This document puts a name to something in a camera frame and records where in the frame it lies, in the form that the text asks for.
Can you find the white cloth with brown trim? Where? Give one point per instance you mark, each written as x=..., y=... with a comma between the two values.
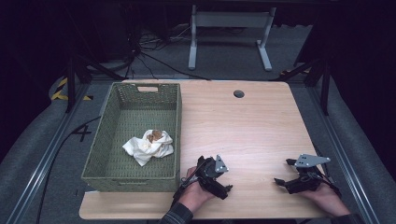
x=146, y=149

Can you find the black tape floor mark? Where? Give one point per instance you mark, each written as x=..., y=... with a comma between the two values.
x=82, y=133

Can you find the person's right hand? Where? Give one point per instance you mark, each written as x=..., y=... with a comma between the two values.
x=330, y=199

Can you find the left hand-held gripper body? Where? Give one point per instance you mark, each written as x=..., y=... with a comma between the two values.
x=210, y=172

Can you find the yellow black floor tape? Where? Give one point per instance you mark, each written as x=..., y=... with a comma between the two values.
x=59, y=93

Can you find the black metal stand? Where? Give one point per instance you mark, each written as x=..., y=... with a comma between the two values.
x=325, y=90
x=71, y=84

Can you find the green woven basket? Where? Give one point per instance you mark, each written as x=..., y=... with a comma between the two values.
x=140, y=118

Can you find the person's left hand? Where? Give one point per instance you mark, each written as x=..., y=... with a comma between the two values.
x=193, y=196

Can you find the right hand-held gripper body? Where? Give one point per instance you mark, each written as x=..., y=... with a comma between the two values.
x=306, y=182

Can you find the black table grommet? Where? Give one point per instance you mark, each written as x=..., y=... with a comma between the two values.
x=238, y=94

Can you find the white metal table frame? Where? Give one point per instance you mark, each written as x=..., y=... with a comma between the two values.
x=230, y=19

